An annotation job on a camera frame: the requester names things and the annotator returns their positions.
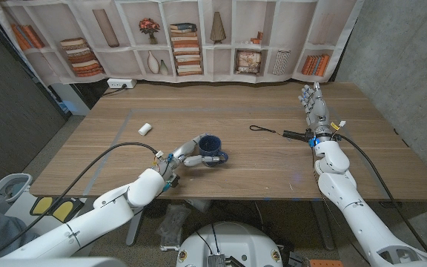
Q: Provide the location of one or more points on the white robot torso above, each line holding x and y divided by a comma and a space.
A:
235, 244

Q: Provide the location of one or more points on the yellow black foot pedal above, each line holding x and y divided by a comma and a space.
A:
63, 210

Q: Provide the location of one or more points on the clear plastic bag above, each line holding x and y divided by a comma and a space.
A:
172, 226

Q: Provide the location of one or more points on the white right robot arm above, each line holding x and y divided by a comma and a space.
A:
337, 189

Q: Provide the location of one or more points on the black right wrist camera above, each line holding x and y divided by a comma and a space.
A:
311, 141

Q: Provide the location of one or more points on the orange box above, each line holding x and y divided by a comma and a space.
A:
324, 263

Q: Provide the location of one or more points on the small white roll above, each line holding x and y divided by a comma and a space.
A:
145, 129

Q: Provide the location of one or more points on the white power strip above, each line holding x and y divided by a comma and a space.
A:
119, 83

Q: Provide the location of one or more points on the printed bookshelf backdrop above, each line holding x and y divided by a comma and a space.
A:
213, 63

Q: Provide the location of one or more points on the dark blue ceramic cup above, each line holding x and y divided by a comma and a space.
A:
210, 145

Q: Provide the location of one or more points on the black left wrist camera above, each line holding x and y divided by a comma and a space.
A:
173, 180

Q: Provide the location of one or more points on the grey metal heatsink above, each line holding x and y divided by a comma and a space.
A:
216, 260

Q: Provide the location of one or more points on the white cabinet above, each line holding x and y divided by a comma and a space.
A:
72, 100

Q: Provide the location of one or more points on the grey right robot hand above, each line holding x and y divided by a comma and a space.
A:
317, 113

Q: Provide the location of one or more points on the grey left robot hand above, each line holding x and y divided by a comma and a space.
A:
171, 163

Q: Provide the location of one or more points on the grey metal table leg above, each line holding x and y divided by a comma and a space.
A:
324, 230
132, 233

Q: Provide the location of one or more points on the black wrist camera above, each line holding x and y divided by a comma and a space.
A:
311, 141
173, 180

